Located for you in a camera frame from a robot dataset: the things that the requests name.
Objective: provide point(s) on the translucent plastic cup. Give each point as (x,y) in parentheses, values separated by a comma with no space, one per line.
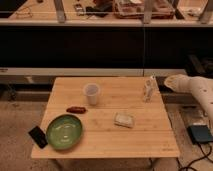
(91,92)

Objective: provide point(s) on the wooden folding table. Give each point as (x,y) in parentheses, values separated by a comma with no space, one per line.
(151,136)

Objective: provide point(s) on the white sponge in wrapper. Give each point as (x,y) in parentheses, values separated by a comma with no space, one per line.
(124,120)

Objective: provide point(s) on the dark red sausage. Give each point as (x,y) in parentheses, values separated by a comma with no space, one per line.
(77,110)

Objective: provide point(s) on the green ceramic bowl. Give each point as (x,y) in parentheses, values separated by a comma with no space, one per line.
(64,132)

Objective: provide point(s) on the black device on shelf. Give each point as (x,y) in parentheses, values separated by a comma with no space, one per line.
(100,10)

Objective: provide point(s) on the wicker basket on shelf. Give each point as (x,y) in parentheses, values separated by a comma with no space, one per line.
(161,9)

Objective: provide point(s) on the black smartphone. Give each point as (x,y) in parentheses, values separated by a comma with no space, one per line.
(38,136)

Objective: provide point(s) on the blue box on floor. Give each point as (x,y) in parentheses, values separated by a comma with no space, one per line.
(199,134)

